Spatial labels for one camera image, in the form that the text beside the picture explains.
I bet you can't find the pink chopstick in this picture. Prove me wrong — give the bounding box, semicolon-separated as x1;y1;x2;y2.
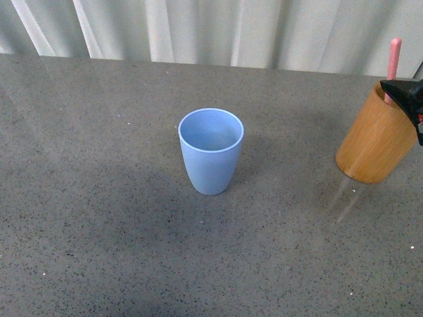
383;37;403;104

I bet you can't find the blue plastic cup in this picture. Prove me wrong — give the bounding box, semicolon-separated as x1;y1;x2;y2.
178;108;245;195

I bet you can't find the bamboo chopstick holder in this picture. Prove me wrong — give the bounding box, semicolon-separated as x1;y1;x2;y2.
335;83;417;184

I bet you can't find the white curtain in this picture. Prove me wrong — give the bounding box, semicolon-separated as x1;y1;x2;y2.
1;1;422;79

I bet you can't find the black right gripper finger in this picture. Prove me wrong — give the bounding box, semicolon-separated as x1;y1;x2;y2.
380;80;423;146

